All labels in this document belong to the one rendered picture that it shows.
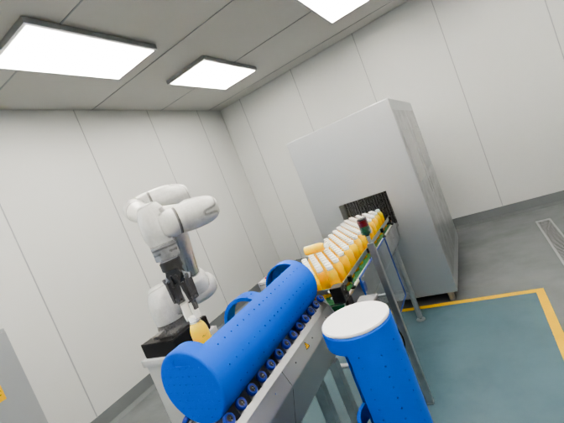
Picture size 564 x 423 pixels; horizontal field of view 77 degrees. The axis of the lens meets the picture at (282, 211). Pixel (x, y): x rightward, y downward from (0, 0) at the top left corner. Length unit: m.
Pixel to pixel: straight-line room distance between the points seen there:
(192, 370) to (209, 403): 0.13
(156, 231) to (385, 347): 0.91
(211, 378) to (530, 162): 5.36
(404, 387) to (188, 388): 0.78
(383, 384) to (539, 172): 4.92
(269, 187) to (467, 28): 3.97
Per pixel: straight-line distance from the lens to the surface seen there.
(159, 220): 1.29
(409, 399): 1.55
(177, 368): 1.39
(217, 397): 1.34
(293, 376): 1.66
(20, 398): 2.81
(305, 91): 6.39
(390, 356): 1.45
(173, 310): 2.14
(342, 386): 2.19
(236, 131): 7.07
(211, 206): 1.33
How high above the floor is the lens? 1.63
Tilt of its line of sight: 4 degrees down
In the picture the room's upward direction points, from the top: 22 degrees counter-clockwise
